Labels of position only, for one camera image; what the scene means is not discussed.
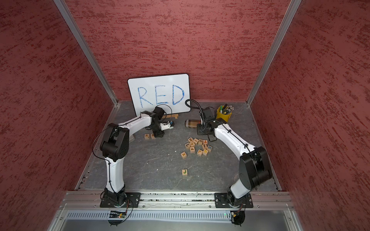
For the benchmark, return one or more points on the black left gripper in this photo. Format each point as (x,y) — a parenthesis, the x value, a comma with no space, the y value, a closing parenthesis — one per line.
(158,134)

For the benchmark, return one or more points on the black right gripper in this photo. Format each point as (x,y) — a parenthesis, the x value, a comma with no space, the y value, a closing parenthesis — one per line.
(200,131)

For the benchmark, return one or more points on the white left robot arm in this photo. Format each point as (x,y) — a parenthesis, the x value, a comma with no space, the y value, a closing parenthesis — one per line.
(115,146)

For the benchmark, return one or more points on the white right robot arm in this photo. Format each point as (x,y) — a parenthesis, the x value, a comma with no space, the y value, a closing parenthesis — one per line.
(254,164)

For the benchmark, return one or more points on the wooden block letter X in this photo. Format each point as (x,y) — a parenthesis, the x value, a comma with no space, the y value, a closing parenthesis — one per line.
(183,155)

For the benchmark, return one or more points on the plaid brown glasses case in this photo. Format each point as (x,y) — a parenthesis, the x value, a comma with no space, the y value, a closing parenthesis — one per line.
(192,123)

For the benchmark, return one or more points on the yellow pen cup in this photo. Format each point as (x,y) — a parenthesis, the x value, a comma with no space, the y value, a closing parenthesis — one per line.
(220,114)

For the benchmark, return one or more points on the wooden whiteboard stand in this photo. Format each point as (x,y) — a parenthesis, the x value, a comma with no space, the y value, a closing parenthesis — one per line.
(171,116)

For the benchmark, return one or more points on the pens in cup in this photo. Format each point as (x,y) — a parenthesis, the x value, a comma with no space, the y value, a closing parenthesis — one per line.
(226,109)

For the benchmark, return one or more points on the grey eraser block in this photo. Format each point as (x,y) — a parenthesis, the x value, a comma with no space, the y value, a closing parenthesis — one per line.
(131,138)

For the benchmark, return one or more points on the whiteboard with RED written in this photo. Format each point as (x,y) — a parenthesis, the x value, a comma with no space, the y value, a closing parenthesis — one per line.
(169,92)

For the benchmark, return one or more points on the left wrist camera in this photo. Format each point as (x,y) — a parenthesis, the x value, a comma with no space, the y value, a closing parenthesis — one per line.
(167,126)

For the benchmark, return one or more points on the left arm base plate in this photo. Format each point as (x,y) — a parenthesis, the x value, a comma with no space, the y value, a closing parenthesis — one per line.
(121,200)

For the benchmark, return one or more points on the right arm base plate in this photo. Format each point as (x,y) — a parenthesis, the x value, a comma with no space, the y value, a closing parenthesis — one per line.
(227,200)

